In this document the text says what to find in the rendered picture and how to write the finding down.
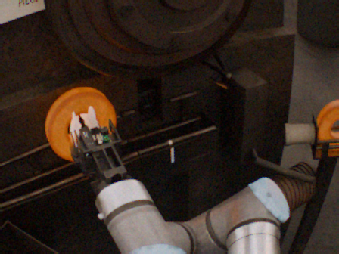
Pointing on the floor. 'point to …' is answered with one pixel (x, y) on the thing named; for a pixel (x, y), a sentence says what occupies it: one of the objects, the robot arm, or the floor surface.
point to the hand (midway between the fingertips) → (79, 117)
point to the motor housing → (295, 190)
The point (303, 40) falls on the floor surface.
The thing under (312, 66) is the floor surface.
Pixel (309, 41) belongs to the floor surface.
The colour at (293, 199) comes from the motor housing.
